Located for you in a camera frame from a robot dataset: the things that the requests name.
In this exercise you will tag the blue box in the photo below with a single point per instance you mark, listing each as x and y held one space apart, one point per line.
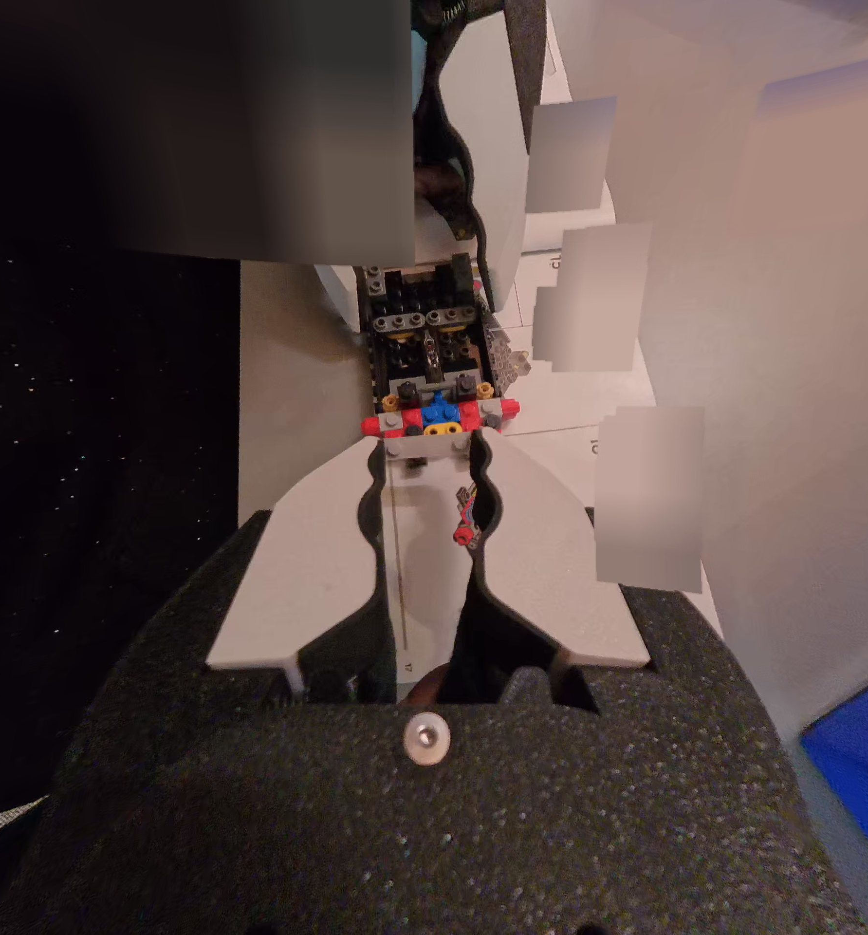
857 774

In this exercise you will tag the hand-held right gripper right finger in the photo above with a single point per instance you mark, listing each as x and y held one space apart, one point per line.
550 577

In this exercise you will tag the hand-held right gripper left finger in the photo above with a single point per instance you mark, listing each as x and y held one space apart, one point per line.
309 562

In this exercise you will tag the white instruction booklet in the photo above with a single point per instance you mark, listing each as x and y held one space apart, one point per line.
419 555

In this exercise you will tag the light grey lego plate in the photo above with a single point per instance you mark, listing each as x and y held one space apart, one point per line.
430 445

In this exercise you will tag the multicoloured lego model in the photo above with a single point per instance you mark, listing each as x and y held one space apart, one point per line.
419 365

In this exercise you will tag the grey lego piece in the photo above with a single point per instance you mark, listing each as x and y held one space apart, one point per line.
508 358

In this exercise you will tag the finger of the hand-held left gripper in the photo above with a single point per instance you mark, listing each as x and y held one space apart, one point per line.
342 292
492 146

